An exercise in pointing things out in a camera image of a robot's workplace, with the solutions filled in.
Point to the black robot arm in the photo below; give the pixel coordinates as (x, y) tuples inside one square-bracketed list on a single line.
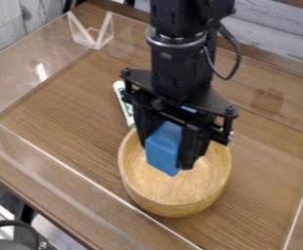
[(182, 17)]

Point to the black metal table bracket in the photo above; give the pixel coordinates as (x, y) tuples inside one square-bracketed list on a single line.
[(26, 234)]

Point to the green and white marker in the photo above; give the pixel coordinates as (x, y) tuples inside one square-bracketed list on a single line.
[(126, 107)]

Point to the brown wooden bowl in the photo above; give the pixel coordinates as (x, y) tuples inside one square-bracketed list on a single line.
[(181, 196)]

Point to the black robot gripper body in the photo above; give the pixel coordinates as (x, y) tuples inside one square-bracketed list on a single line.
[(177, 86)]

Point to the blue foam block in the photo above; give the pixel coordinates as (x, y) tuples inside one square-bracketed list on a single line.
[(162, 148)]

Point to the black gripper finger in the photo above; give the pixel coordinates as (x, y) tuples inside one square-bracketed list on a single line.
[(147, 121), (197, 138)]

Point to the clear acrylic tray wall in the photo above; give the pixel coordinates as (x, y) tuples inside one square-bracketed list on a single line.
[(62, 127)]

